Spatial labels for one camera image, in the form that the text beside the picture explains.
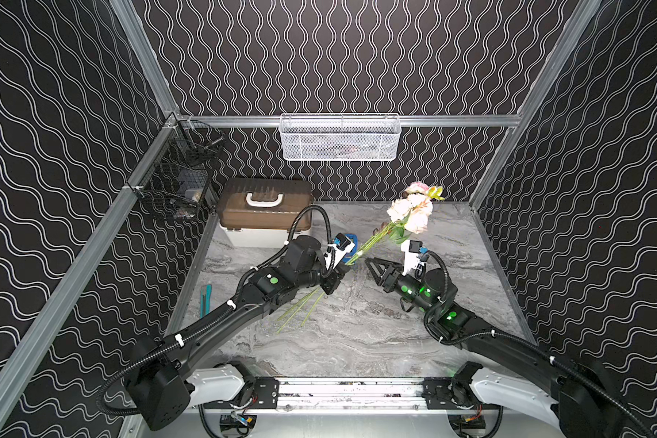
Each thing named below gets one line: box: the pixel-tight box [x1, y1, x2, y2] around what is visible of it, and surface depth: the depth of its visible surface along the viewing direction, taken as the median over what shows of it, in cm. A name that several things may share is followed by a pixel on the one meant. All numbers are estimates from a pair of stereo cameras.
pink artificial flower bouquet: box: [276, 181, 446, 334], surface depth 72 cm
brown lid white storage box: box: [217, 177, 314, 249], surface depth 97 cm
